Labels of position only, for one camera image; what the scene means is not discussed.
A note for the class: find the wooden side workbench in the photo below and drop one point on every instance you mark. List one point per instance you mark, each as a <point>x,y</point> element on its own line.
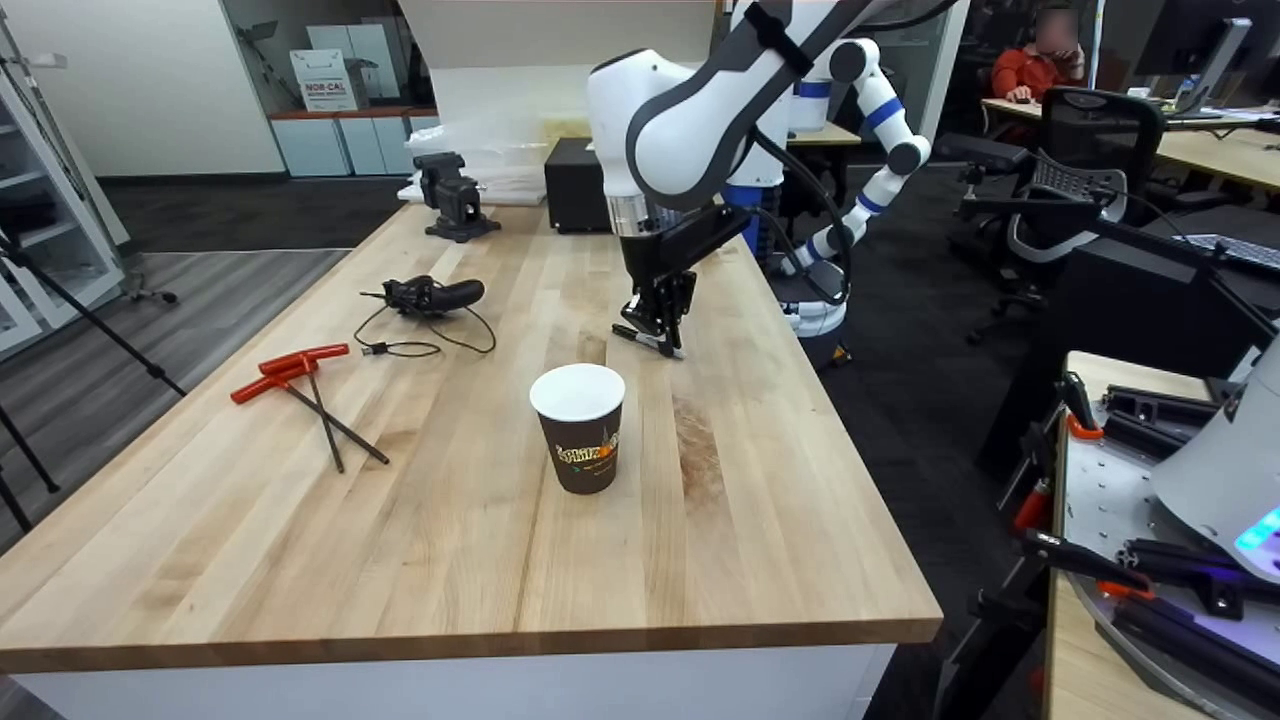
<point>1091,665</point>

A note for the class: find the red handled T wrench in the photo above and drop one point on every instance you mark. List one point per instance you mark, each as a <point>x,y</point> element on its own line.
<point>305,363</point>

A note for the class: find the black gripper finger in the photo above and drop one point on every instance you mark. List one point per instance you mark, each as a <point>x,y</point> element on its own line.
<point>674,335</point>
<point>641,322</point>

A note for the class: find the brown paper coffee cup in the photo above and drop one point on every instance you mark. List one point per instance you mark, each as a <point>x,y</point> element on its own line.
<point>578,410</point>

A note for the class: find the black handheld controller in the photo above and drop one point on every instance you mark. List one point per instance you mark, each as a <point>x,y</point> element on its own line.
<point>425,298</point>

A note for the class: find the black office chair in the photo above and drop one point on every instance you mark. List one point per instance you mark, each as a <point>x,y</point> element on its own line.
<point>1082,173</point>

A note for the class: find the black bench vise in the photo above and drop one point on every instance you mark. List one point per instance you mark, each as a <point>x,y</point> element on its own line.
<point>453,199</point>

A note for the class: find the black camera tripod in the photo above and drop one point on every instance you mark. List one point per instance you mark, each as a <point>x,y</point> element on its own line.
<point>11,250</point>

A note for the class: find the black control box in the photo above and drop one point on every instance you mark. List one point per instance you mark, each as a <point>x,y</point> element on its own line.
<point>575,184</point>

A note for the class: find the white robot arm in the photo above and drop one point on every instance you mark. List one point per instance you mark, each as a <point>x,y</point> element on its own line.
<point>677,139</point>

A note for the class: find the person in red shirt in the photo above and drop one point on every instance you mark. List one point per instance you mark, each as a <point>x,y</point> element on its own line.
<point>1046,59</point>

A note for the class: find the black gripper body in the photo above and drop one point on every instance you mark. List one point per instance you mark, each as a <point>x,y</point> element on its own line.
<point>662,261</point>

